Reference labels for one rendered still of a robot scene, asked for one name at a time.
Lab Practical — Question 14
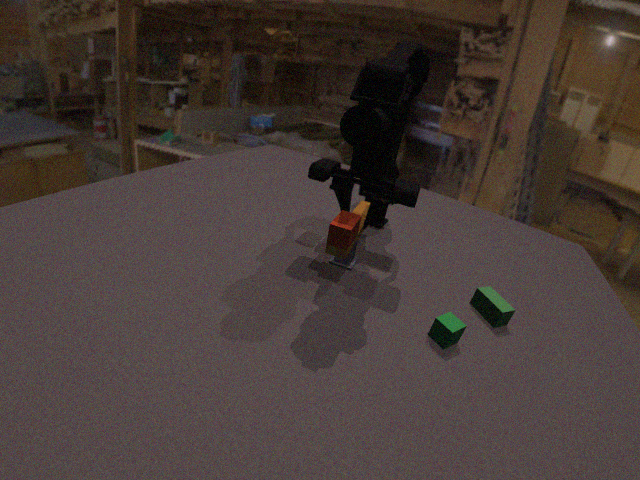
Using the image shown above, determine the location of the green rectangular block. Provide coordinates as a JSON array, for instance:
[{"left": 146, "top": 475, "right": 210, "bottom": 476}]
[{"left": 470, "top": 286, "right": 515, "bottom": 328}]

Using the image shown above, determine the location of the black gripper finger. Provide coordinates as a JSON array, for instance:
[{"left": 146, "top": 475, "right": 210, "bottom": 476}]
[
  {"left": 363, "top": 193, "right": 393, "bottom": 229},
  {"left": 329, "top": 182, "right": 355, "bottom": 212}
]

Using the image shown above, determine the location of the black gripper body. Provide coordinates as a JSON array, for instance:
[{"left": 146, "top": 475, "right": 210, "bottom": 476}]
[{"left": 308, "top": 143, "right": 420, "bottom": 207}]

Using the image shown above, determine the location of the orange bar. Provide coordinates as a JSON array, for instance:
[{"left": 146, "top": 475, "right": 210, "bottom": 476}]
[{"left": 325, "top": 200, "right": 370, "bottom": 259}]

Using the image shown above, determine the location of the green cube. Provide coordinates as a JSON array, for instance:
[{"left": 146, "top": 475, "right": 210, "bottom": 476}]
[{"left": 428, "top": 312, "right": 467, "bottom": 350}]

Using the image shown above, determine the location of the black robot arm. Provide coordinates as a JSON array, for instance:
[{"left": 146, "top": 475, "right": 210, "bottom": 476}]
[{"left": 340, "top": 41, "right": 430, "bottom": 184}]

